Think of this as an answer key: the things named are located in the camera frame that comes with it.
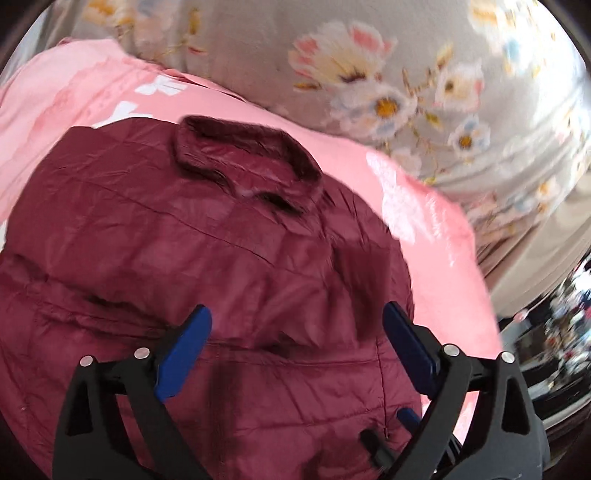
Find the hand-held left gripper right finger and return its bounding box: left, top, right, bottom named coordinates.
left=382, top=302, right=550, bottom=480

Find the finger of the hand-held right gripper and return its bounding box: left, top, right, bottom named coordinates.
left=359, top=408, right=423, bottom=469

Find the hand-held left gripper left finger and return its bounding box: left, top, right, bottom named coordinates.
left=53, top=305, right=213, bottom=480

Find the maroon quilted jacket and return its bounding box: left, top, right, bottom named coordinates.
left=0, top=115, right=423, bottom=480

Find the dark cluttered furniture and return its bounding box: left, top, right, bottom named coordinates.
left=499, top=254, right=591, bottom=425

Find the pink printed blanket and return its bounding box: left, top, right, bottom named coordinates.
left=0, top=39, right=504, bottom=444

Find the grey floral bedsheet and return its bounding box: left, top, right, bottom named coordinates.
left=60, top=0, right=591, bottom=319

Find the grey satin curtain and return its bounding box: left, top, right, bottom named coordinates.
left=0, top=9, right=70, bottom=75

